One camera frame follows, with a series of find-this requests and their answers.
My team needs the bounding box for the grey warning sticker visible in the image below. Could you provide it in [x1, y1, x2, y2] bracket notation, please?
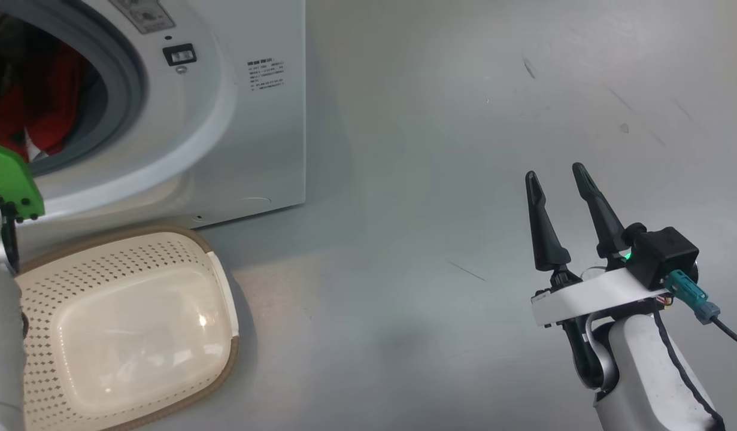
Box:
[110, 0, 176, 34]

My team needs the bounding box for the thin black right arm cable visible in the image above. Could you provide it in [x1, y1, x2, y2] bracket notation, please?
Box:
[653, 308, 726, 431]

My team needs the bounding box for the right camera cable teal plug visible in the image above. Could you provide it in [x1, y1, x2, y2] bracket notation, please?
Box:
[665, 269, 737, 352]

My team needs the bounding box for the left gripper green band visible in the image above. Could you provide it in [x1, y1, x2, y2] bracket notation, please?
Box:
[0, 141, 46, 222]

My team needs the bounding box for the cream perforated laundry basket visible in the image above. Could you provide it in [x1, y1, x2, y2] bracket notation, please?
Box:
[14, 224, 240, 431]

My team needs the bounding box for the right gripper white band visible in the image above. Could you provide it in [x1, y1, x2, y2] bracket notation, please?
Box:
[524, 162, 672, 327]

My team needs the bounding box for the white front-load washing machine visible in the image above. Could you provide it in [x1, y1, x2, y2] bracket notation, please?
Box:
[0, 0, 307, 267]

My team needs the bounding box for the red cloth garment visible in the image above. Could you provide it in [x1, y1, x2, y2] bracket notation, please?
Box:
[0, 42, 87, 162]

